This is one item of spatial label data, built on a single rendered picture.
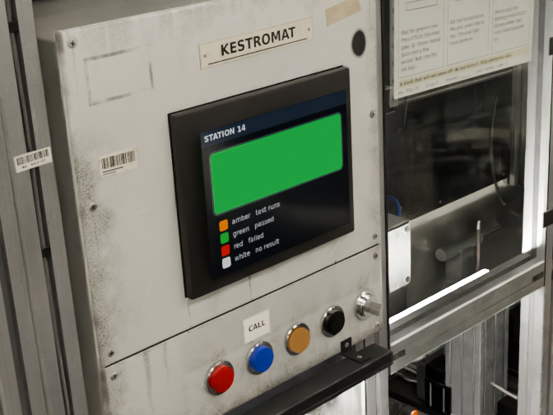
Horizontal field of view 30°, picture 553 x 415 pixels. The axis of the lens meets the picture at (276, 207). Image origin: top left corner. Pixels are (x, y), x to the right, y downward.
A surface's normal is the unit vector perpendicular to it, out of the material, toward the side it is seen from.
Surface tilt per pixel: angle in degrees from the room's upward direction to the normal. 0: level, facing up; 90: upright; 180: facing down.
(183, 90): 90
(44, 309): 90
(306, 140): 90
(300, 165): 90
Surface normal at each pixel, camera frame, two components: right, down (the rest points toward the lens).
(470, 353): -0.72, 0.28
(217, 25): 0.69, 0.22
